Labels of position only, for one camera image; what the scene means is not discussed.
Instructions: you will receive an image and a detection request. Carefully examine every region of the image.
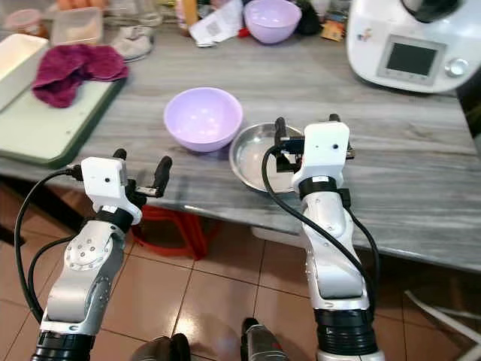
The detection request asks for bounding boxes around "stainless steel plate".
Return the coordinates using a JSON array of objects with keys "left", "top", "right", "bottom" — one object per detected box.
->
[{"left": 229, "top": 123, "right": 306, "bottom": 195}]

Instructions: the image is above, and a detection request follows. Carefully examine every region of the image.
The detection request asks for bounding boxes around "red stool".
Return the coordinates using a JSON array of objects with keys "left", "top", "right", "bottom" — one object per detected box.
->
[{"left": 132, "top": 205, "right": 209, "bottom": 261}]

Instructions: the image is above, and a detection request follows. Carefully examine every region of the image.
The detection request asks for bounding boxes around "lilac plastic bowl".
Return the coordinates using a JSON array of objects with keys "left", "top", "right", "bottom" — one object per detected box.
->
[
  {"left": 163, "top": 87, "right": 245, "bottom": 155},
  {"left": 244, "top": 0, "right": 303, "bottom": 45}
]

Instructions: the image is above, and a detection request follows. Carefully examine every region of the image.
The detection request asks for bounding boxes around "pale green tray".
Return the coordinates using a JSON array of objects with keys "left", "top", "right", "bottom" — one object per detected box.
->
[{"left": 0, "top": 75, "right": 128, "bottom": 168}]

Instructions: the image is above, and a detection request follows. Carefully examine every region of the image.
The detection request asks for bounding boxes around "white box under table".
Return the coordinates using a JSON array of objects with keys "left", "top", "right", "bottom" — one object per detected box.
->
[{"left": 251, "top": 225, "right": 302, "bottom": 248}]

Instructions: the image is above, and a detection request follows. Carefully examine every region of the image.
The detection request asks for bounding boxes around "small yellow box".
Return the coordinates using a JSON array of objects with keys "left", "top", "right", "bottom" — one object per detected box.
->
[{"left": 320, "top": 19, "right": 346, "bottom": 42}]

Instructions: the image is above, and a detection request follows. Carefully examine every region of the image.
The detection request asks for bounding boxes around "magenta towel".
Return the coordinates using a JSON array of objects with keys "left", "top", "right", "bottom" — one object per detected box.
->
[{"left": 32, "top": 44, "right": 129, "bottom": 109}]

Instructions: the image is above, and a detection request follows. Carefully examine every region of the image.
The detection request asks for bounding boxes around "white kitchen appliance with screen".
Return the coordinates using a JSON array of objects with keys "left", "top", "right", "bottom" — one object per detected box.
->
[{"left": 346, "top": 0, "right": 481, "bottom": 96}]

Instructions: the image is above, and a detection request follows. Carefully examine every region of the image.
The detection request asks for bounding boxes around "grey crumpled cloth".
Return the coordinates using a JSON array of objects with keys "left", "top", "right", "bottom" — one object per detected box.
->
[{"left": 109, "top": 26, "right": 153, "bottom": 63}]

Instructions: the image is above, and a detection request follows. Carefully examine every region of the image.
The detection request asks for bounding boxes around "white paper packet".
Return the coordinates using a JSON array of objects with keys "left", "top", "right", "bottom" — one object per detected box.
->
[{"left": 189, "top": 0, "right": 244, "bottom": 48}]

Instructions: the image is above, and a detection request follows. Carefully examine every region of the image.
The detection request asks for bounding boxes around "white rectangular container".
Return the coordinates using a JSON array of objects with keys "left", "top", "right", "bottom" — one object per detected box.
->
[{"left": 0, "top": 34, "right": 50, "bottom": 111}]

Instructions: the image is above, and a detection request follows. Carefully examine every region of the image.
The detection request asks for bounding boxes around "clear plastic food box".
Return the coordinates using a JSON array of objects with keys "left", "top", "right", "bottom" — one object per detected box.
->
[{"left": 50, "top": 8, "right": 104, "bottom": 47}]

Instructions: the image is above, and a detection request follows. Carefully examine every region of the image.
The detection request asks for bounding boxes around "pink lidded jar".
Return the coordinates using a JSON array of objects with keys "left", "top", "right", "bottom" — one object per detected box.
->
[{"left": 4, "top": 9, "right": 45, "bottom": 38}]

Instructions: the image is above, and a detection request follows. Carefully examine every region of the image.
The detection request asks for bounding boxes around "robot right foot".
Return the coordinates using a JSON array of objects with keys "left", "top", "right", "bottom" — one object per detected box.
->
[{"left": 240, "top": 317, "right": 292, "bottom": 361}]

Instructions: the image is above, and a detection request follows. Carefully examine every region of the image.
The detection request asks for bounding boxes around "white floor rack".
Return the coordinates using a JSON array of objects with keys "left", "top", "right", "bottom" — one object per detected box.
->
[{"left": 404, "top": 289, "right": 481, "bottom": 348}]

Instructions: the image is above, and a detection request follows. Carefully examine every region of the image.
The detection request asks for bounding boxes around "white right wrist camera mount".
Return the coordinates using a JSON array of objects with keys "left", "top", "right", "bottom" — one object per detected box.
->
[{"left": 292, "top": 122, "right": 352, "bottom": 189}]

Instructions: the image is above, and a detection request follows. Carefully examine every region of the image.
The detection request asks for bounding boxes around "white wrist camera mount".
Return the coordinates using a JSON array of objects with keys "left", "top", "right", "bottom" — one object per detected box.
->
[
  {"left": 292, "top": 122, "right": 352, "bottom": 189},
  {"left": 80, "top": 156, "right": 143, "bottom": 226}
]

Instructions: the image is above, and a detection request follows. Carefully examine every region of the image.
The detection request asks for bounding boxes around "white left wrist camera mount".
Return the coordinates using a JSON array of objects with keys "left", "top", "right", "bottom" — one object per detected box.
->
[{"left": 80, "top": 156, "right": 143, "bottom": 226}]

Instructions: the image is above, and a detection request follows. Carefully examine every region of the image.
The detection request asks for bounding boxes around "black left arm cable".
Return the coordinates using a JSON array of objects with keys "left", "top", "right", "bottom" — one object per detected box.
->
[{"left": 14, "top": 167, "right": 83, "bottom": 326}]

